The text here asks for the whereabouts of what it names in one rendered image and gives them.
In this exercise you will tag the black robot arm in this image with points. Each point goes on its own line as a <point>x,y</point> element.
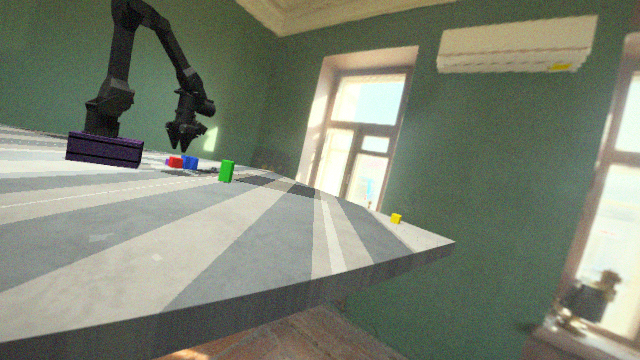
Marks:
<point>114,96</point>

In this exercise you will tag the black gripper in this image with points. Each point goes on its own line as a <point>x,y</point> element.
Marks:
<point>182,123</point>

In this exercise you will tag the red block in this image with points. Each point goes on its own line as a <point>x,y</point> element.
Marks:
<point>175,162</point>

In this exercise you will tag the small yellow block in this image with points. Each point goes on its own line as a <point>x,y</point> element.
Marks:
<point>395,218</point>

